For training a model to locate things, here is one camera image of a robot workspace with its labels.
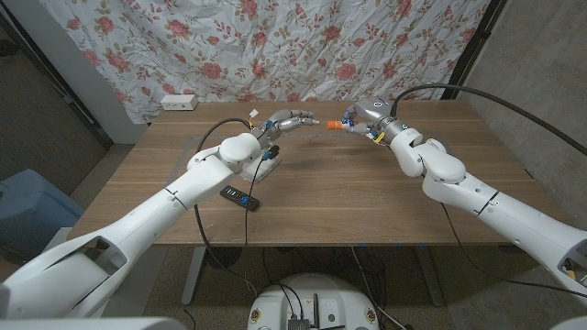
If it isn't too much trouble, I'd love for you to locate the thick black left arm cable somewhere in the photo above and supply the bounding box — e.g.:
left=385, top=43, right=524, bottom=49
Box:
left=193, top=117, right=260, bottom=297

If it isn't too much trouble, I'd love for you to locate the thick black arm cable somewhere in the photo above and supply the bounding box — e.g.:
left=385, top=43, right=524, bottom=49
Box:
left=193, top=117, right=260, bottom=297
left=389, top=83, right=587, bottom=157

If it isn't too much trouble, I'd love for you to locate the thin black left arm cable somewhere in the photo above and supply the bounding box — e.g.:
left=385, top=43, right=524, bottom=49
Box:
left=242, top=155, right=271, bottom=258

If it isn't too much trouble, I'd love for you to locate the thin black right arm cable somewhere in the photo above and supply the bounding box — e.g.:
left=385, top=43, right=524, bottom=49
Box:
left=439, top=201, right=587, bottom=302

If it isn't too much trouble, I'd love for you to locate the black TV remote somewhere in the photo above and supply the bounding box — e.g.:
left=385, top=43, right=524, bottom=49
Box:
left=220, top=184, right=261, bottom=213

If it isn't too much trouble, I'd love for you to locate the black door frame strip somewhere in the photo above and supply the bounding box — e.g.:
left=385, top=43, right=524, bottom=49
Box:
left=0, top=8, right=114, bottom=148

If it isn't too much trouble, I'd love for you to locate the white power strip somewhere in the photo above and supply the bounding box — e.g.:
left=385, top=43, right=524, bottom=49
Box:
left=160, top=93, right=199, bottom=112

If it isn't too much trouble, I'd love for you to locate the black backdrop stand pole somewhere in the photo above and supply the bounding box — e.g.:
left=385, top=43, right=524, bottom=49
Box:
left=439, top=0, right=509, bottom=101

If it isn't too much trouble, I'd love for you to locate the black round floor disc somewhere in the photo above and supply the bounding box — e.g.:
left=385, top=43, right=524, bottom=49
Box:
left=204, top=246, right=243, bottom=270

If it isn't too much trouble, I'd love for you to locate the grey table leg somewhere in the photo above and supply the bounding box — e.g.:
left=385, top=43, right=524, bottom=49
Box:
left=415, top=245, right=445, bottom=307

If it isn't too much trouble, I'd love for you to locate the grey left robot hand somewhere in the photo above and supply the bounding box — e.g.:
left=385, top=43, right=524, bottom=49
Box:
left=250, top=108, right=321, bottom=152

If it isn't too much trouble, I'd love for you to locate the floral backdrop cloth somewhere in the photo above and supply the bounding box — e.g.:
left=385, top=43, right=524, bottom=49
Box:
left=39, top=0, right=492, bottom=125

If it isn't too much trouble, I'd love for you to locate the clear plastic clamshell container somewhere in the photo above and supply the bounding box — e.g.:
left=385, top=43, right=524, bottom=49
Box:
left=240, top=155, right=282, bottom=185

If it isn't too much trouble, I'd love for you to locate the blue plastic bin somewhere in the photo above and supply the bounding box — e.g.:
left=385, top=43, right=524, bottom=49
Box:
left=0, top=168, right=86, bottom=262

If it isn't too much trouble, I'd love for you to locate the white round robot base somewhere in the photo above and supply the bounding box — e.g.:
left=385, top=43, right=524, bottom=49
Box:
left=247, top=273, right=381, bottom=330

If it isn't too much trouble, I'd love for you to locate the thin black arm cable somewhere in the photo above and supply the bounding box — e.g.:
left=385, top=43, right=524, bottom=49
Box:
left=242, top=155, right=271, bottom=258
left=439, top=201, right=587, bottom=302

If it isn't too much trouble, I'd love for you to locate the white table leg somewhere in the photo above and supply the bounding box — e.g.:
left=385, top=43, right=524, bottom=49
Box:
left=182, top=246, right=207, bottom=306

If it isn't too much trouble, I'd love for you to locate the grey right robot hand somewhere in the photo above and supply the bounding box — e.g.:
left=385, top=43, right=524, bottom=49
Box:
left=342, top=97, right=407, bottom=144

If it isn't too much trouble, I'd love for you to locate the black base cable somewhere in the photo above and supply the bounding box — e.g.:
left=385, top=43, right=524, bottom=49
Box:
left=260, top=247, right=304, bottom=322

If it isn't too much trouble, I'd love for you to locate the white floor cable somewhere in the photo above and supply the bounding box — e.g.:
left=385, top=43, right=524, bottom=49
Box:
left=350, top=247, right=407, bottom=330

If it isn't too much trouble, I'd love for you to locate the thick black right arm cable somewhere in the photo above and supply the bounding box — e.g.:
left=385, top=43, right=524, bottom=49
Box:
left=389, top=83, right=587, bottom=157

